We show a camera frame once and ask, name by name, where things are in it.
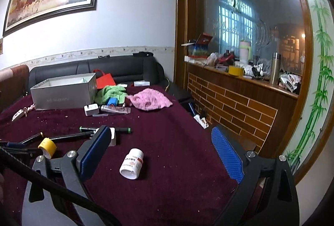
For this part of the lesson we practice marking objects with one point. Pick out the toothpaste tube package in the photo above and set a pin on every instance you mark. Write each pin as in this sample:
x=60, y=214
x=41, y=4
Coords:
x=115, y=109

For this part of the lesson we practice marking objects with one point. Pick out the white cup with lid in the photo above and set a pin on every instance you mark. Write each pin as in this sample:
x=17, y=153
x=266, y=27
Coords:
x=244, y=51

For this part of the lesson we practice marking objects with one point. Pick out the black leather sofa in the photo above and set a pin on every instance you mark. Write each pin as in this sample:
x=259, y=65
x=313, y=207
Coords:
x=123, y=69

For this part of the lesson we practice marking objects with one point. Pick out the yellow tape roll on counter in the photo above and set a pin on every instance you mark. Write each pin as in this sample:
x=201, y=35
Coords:
x=236, y=71

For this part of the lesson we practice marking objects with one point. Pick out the small white charger plug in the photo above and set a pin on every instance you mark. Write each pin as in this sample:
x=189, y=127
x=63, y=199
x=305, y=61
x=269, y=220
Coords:
x=91, y=109

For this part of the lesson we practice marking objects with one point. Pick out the green cloth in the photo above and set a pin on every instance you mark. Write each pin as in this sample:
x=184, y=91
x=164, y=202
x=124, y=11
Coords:
x=103, y=95

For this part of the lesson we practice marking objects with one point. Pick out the long black marker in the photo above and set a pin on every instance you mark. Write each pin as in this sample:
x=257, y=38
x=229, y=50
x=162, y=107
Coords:
x=73, y=137

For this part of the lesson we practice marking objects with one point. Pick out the black marker green cap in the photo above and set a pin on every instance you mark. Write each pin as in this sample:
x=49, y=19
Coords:
x=120, y=130

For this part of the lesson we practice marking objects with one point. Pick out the black marker gold cap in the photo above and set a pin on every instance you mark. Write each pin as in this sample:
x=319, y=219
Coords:
x=37, y=137

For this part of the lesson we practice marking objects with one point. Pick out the wooden brick pattern counter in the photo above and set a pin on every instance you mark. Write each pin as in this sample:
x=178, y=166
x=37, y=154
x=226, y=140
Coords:
x=250, y=109

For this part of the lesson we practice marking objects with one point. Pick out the white power adapter cube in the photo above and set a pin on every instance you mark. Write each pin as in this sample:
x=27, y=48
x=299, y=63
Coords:
x=112, y=137

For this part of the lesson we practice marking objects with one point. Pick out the blue small box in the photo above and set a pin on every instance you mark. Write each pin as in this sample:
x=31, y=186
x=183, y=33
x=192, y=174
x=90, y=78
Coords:
x=112, y=101

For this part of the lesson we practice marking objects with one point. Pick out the white pill bottle red label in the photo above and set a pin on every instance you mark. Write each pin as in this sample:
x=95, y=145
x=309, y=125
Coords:
x=132, y=164

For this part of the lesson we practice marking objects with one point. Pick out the silver grey cardboard box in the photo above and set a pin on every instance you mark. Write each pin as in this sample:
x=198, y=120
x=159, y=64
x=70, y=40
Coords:
x=74, y=91

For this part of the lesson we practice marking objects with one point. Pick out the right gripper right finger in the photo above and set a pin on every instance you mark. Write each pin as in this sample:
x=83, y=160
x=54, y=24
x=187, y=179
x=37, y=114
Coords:
x=228, y=150

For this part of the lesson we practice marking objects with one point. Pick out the red tote bag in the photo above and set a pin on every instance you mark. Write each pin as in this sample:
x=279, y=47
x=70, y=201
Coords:
x=103, y=79

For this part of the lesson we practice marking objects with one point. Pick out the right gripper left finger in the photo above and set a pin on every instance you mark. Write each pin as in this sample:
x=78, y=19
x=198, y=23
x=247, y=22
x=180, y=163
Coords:
x=91, y=152

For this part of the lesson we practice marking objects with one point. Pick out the steel thermos bottle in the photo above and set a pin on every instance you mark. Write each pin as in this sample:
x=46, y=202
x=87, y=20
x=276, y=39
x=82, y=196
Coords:
x=275, y=68

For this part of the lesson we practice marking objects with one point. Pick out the pink towel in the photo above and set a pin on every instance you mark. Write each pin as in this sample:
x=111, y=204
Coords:
x=148, y=99

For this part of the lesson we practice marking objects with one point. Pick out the white key tag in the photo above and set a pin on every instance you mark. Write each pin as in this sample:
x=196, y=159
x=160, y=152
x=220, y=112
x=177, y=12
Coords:
x=22, y=112

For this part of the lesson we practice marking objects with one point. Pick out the brown wooden chair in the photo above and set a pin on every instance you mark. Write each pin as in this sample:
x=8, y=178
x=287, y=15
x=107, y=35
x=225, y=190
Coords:
x=13, y=84

